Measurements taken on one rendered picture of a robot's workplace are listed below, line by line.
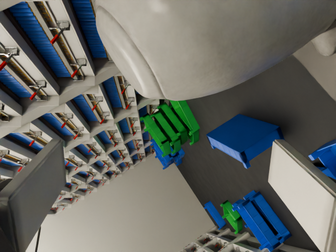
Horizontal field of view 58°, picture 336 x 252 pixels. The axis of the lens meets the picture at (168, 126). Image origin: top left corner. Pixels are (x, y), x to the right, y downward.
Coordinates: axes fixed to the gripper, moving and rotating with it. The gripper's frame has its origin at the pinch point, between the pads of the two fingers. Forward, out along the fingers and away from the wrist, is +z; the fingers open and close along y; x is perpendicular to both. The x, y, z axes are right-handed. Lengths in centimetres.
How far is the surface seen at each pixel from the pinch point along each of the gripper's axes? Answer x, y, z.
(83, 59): -4, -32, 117
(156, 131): -63, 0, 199
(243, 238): -161, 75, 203
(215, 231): -239, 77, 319
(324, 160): -31, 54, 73
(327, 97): -10, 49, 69
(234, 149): -37, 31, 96
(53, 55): -2, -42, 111
